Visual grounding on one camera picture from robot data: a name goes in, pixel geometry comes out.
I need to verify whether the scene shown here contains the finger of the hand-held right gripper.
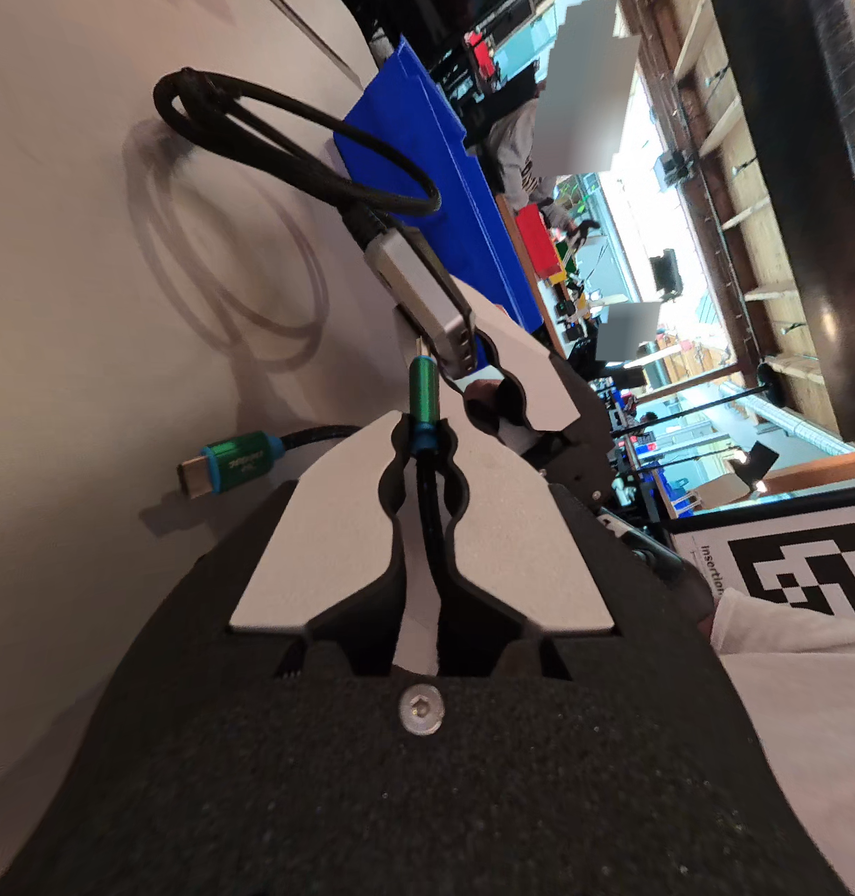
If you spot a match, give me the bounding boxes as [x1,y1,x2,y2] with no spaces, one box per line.
[459,376,540,456]
[456,278,585,435]

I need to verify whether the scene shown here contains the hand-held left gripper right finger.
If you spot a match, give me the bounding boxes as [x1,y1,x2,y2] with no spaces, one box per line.
[436,418,617,673]

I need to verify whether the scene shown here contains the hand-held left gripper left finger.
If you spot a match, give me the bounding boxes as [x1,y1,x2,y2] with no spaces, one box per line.
[229,409,409,670]

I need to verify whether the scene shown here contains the black hdmi switch with cable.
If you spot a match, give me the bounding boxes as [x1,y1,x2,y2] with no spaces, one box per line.
[152,68,482,382]

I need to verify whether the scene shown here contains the red plastic bin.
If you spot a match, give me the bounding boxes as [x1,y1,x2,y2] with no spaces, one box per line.
[516,208,563,275]

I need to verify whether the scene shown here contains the blue plastic bin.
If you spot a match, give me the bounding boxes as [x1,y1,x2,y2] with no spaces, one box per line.
[333,40,547,333]

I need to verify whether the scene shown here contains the black braided hdmi cable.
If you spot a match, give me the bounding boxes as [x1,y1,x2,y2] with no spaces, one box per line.
[400,334,451,673]
[173,420,365,505]

